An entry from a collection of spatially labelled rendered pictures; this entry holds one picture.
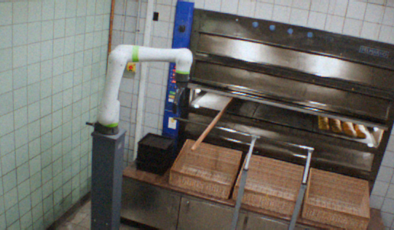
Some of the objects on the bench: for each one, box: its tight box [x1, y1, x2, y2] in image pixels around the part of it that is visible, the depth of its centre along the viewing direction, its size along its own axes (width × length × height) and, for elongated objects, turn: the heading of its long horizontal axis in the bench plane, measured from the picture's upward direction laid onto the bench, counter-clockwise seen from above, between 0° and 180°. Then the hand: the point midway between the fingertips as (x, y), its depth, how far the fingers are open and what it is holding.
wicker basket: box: [169, 139, 243, 199], centre depth 353 cm, size 49×56×28 cm
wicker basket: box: [232, 153, 304, 216], centre depth 340 cm, size 49×56×28 cm
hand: (178, 109), depth 262 cm, fingers open, 13 cm apart
